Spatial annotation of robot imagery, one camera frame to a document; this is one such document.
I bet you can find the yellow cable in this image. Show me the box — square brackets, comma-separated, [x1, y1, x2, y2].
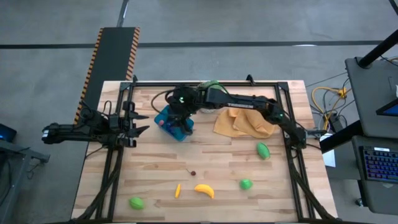
[311, 86, 348, 131]

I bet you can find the white paper sheet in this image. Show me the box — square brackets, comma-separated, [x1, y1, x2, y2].
[321, 133, 337, 168]

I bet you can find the large yellow toy banana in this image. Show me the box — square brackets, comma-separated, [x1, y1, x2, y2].
[194, 184, 216, 200]

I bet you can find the black hazard-striped floor mat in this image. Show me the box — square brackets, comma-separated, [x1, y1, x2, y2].
[73, 27, 141, 125]

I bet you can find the grey cart top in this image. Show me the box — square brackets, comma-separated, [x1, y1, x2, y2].
[344, 57, 398, 139]

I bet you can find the yellow woven cloth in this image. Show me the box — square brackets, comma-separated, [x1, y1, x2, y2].
[213, 107, 276, 139]

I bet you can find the grey metal stand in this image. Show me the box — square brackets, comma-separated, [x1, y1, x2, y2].
[0, 138, 50, 224]

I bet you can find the succulent in patterned white pot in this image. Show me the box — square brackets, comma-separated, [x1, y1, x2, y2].
[197, 80, 229, 114]

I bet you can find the round bright green lime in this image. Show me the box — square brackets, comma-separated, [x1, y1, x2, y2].
[239, 178, 254, 191]

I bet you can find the black metal table frame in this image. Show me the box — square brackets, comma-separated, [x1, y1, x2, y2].
[70, 74, 338, 224]

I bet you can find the black round pole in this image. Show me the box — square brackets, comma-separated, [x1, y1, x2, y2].
[357, 29, 398, 68]

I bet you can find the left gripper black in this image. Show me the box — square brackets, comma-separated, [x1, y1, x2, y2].
[108, 101, 150, 148]

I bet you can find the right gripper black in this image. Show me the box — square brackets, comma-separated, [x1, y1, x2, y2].
[165, 100, 197, 136]

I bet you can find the oval green toy mango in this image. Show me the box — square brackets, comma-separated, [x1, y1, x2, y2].
[256, 142, 271, 161]

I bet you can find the dark device with blue light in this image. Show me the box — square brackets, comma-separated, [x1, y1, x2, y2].
[0, 123, 17, 144]

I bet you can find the blue plastic tupperware container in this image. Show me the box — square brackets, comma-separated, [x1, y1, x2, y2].
[154, 104, 195, 142]

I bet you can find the tablet with blue screen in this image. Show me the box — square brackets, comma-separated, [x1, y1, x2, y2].
[375, 98, 398, 117]

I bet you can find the black square bar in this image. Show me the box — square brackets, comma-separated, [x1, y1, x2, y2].
[319, 119, 363, 154]

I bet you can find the green toy avocado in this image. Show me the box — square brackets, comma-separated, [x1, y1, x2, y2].
[129, 196, 145, 211]

